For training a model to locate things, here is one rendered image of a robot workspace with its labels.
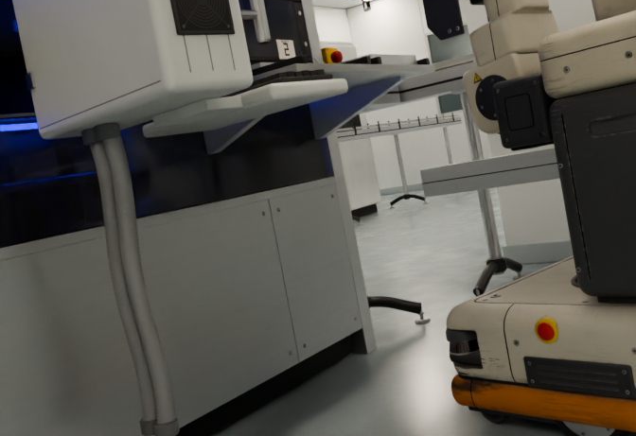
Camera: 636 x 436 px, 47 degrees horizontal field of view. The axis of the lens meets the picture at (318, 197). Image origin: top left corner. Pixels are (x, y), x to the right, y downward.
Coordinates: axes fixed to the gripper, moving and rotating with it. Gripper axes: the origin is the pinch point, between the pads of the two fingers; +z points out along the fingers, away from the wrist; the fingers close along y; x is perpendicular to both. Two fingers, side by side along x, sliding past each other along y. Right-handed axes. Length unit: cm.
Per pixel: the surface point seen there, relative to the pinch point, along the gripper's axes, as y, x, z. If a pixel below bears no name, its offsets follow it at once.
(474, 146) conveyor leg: -19, -71, 56
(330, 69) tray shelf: -6, 60, 22
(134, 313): 21, 113, 64
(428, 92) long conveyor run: -2, -73, 33
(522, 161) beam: -38, -64, 63
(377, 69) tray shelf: -12.0, 38.6, 22.8
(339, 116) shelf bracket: 9.5, 9.7, 35.5
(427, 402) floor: -21, 54, 108
